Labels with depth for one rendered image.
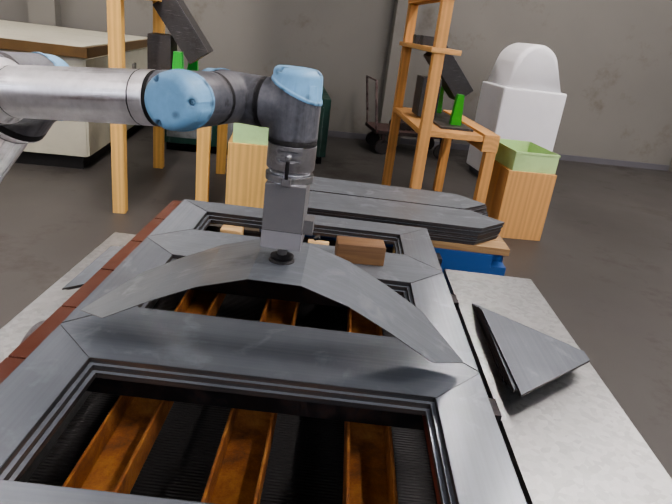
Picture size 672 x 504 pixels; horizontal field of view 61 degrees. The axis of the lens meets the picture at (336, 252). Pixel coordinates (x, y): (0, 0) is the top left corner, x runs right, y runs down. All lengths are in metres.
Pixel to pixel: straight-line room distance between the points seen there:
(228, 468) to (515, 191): 3.80
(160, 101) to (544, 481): 0.80
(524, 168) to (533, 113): 2.00
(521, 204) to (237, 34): 4.50
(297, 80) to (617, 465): 0.82
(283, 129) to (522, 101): 5.64
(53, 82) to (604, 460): 1.04
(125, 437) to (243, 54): 6.88
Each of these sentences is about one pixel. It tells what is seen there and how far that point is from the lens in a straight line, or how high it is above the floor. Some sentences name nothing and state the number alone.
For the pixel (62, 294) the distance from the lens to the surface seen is 1.58.
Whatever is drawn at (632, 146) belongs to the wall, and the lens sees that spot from 9.26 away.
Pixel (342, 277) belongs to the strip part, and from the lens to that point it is 0.95.
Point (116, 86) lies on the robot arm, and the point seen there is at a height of 1.27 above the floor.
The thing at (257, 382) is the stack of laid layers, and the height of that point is 0.83.
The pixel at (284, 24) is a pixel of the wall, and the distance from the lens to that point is 7.69.
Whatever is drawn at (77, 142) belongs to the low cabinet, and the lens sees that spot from 5.30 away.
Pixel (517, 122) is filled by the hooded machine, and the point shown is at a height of 0.67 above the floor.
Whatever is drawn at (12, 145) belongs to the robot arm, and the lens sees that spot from 1.18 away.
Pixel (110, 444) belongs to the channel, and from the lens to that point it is 1.08.
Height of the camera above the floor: 1.38
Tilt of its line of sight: 21 degrees down
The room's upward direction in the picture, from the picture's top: 7 degrees clockwise
